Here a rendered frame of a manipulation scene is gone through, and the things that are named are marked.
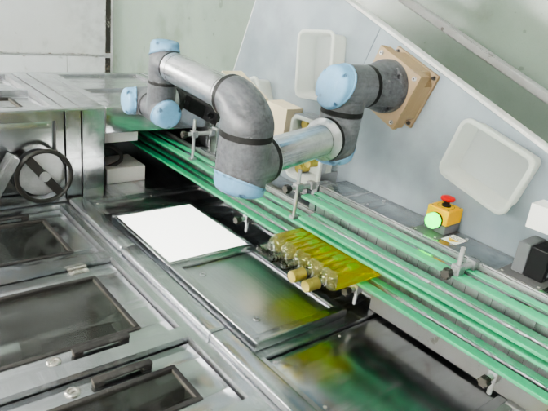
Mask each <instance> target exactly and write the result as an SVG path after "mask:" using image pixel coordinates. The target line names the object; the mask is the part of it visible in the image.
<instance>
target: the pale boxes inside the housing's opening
mask: <svg viewBox="0 0 548 411"><path fill-rule="evenodd" d="M135 140H138V131H135V132H123V133H111V134H105V133H104V142H105V143H115V142H125V141H135ZM119 158H120V156H119V155H113V156H104V182H105V183H106V184H112V183H125V182H131V181H137V180H144V179H145V165H144V164H142V163H141V162H139V161H137V160H136V159H134V158H133V157H132V156H130V155H129V154H123V161H122V162H121V163H120V164H118V165H117V166H106V165H109V164H112V163H114V162H115V161H118V160H119Z"/></svg>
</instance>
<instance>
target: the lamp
mask: <svg viewBox="0 0 548 411"><path fill-rule="evenodd" d="M425 223H426V225H427V226H428V227H429V228H439V227H440V226H441V225H442V223H443V218H442V216H441V214H440V213H438V212H431V213H429V214H427V215H426V217H425Z"/></svg>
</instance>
